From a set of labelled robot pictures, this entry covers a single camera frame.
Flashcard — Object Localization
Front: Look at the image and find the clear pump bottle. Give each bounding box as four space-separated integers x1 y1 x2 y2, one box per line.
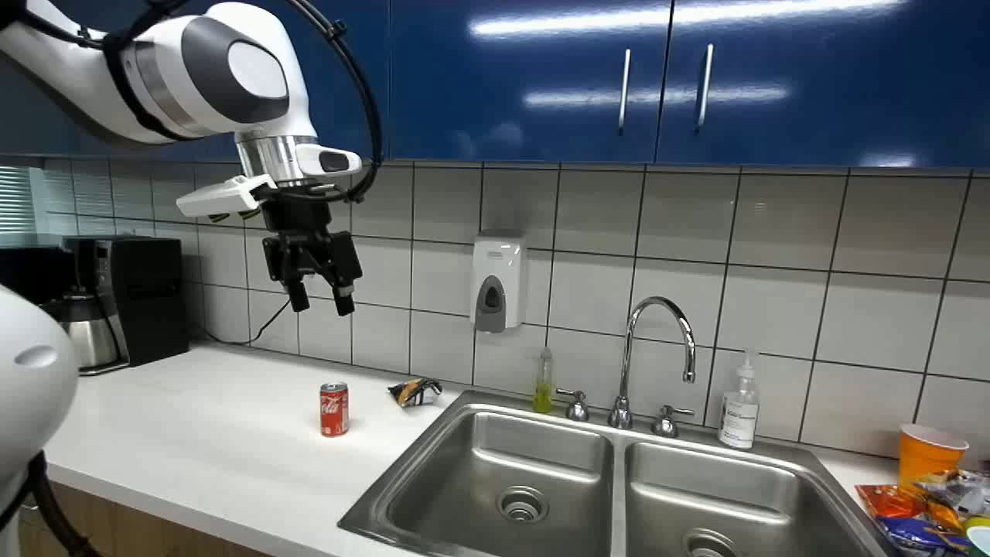
719 349 765 452

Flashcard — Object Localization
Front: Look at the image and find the steel coffee carafe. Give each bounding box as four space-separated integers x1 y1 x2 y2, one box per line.
43 286 129 376

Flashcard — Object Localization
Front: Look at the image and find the white wall soap dispenser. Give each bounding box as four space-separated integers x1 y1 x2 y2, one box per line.
472 239 525 334

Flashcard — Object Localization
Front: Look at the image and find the red soda can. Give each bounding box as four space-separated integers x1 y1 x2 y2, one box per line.
320 379 352 438

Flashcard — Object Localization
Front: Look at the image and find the chrome gooseneck faucet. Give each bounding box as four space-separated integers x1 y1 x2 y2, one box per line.
607 294 698 431

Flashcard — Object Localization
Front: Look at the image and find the black coffee maker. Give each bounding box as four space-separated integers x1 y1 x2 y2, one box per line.
62 235 193 367

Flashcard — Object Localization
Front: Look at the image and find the orange cup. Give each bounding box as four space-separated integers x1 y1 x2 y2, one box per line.
895 421 973 499

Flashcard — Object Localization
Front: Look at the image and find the blue snack bag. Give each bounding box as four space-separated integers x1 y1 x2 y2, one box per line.
875 513 969 557

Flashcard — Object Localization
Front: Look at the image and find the crumpled silver snack bag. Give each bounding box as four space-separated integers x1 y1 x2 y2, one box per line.
916 467 990 519

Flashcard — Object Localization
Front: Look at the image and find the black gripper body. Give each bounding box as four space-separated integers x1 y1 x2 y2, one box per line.
259 194 366 286

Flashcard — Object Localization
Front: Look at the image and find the wooden base cabinet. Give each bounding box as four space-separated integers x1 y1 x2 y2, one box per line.
12 481 267 557

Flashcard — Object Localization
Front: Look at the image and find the black power cord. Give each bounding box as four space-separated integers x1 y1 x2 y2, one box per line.
248 299 294 347

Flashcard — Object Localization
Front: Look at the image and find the silver cabinet door handle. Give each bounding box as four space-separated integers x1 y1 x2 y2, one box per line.
692 41 719 133
615 47 633 135

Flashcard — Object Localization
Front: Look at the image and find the red snack packet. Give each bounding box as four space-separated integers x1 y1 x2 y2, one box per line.
855 482 926 524

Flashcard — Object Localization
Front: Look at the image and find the green dish soap bottle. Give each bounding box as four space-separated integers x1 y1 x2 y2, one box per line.
530 347 558 416

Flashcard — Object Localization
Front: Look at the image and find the chrome faucet knob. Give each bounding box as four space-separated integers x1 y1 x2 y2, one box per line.
562 388 593 423
649 402 696 438

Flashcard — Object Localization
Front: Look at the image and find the stainless steel double sink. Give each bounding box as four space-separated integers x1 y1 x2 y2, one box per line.
336 388 897 557

